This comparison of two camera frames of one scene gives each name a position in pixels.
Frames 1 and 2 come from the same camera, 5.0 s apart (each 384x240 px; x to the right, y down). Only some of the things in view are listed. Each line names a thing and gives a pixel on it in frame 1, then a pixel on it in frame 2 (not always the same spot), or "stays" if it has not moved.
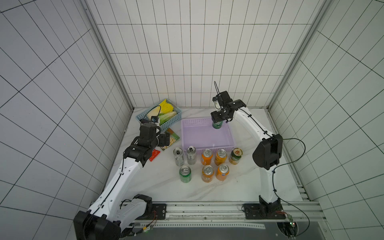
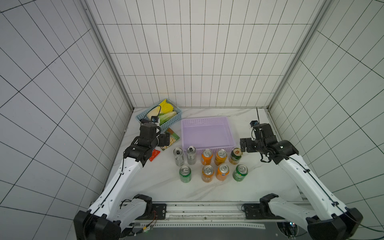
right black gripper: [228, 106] → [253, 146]
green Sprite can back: [217, 125] → [241, 171]
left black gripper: [162, 137] stays
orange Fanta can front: [206, 156] stays
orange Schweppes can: [220, 157] stays
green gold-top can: [236, 155] stays
